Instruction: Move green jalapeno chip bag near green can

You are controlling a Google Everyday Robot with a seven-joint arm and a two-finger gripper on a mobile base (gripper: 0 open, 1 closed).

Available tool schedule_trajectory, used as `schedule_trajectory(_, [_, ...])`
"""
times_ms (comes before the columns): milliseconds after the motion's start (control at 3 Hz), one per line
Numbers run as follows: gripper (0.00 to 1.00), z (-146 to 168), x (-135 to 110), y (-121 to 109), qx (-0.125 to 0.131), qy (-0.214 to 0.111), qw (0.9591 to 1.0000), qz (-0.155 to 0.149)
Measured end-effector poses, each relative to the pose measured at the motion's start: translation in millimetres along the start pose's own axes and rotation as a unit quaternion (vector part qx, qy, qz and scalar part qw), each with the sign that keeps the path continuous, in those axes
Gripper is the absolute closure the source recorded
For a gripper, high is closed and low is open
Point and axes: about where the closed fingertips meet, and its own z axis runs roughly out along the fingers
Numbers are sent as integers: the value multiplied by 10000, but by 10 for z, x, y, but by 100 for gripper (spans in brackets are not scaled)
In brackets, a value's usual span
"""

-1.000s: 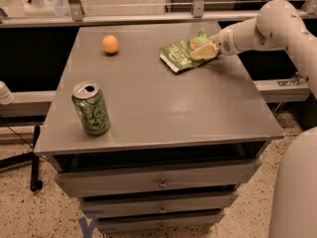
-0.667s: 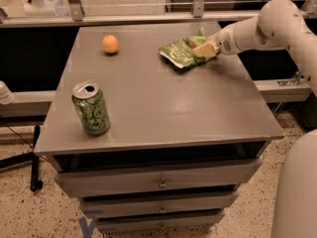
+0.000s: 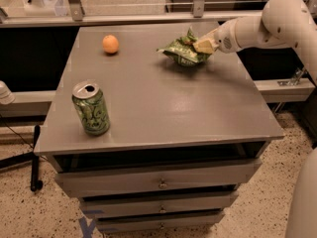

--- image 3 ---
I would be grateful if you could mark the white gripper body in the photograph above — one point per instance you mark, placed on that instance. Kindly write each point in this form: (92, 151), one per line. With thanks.
(225, 40)

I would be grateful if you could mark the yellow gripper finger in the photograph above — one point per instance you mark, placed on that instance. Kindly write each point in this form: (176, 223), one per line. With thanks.
(207, 46)
(207, 36)

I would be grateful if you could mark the green jalapeno chip bag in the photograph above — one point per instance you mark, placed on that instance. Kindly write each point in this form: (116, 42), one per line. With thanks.
(182, 51)

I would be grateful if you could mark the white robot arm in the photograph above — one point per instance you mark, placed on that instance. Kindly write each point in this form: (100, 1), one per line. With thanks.
(282, 24)

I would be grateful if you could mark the green soda can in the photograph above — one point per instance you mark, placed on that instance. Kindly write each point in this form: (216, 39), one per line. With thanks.
(90, 105)

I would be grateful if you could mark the orange fruit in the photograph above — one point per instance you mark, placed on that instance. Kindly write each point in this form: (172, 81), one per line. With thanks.
(110, 44)

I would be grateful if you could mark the grey drawer cabinet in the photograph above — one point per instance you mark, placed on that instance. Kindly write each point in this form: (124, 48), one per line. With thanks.
(161, 114)

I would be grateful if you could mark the top grey drawer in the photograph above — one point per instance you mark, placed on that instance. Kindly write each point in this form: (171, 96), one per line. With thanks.
(125, 181)

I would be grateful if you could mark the grey drawer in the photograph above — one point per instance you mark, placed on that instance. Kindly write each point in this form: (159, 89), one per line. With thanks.
(125, 181)
(158, 221)
(165, 204)

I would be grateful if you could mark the middle grey drawer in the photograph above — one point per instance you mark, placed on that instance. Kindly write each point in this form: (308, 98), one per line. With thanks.
(165, 204)

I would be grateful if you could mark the bottom grey drawer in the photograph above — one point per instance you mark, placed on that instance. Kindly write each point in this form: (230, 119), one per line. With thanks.
(158, 221)

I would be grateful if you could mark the white cylinder object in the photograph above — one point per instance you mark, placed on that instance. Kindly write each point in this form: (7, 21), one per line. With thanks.
(6, 95)

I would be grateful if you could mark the black stand leg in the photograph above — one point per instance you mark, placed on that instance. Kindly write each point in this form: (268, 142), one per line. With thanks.
(36, 184)

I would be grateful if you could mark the metal bracket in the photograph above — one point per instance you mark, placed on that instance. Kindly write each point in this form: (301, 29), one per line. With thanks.
(295, 78)

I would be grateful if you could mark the metal frame rail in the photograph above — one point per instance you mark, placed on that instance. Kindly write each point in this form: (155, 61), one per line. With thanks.
(111, 20)

